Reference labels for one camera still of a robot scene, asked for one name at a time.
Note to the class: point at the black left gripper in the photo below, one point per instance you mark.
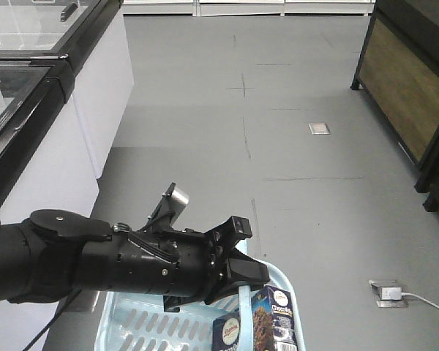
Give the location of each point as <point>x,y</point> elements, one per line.
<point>186,266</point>

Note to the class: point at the Chocofello cookie box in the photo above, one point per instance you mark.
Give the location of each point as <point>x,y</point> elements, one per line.
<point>273,326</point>

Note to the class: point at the light blue plastic basket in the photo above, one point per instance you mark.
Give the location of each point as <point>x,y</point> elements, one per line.
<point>138,322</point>

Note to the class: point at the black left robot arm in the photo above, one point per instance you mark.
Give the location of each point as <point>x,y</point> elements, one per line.
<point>54,253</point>

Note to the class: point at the metal floor socket plate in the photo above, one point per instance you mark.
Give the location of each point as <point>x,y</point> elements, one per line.
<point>319,128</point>

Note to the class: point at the black wooden produce stand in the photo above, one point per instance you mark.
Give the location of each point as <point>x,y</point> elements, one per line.
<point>399,68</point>

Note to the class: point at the white supermarket shelving unit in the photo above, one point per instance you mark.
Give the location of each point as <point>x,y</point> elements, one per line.
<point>213,8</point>

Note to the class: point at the white chest freezer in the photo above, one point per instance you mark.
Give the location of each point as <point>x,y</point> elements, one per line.
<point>91,37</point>

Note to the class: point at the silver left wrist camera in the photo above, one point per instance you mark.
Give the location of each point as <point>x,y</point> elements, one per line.
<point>172,203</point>

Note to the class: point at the white power adapter with cable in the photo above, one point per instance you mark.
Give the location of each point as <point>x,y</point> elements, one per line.
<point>390,294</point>

